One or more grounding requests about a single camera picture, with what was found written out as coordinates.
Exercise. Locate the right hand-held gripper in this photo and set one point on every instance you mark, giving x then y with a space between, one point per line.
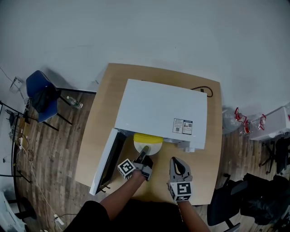
181 190

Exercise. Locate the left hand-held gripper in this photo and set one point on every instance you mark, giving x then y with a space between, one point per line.
145 168

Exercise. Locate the white round plate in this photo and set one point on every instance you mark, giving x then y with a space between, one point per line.
155 148

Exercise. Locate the yellow corn cob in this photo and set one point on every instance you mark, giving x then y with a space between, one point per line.
147 138

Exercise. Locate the white microwave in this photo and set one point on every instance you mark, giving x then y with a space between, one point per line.
158 106

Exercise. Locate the person's left forearm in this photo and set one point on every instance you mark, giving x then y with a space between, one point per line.
122 197

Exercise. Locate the person's right forearm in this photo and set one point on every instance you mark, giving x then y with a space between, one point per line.
192 217

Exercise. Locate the person's black clothing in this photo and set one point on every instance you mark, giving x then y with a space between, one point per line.
140 217

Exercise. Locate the large clear water jug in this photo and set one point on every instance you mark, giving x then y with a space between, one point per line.
231 122
254 124

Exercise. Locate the small plastic water bottle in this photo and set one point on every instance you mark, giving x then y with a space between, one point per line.
74 102

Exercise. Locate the black thin-legged chair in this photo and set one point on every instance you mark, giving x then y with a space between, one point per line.
281 154

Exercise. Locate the white water dispenser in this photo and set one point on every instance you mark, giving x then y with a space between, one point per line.
274 124

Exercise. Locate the white power strip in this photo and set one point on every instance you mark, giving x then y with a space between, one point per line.
59 219
21 142

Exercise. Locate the black bag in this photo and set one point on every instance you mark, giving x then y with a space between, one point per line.
43 98

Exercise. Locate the black framed whiteboard stand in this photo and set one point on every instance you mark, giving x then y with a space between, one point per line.
14 145

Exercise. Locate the blue chair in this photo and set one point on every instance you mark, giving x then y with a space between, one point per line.
36 79

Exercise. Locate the white wall box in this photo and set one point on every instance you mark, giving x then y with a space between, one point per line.
16 83

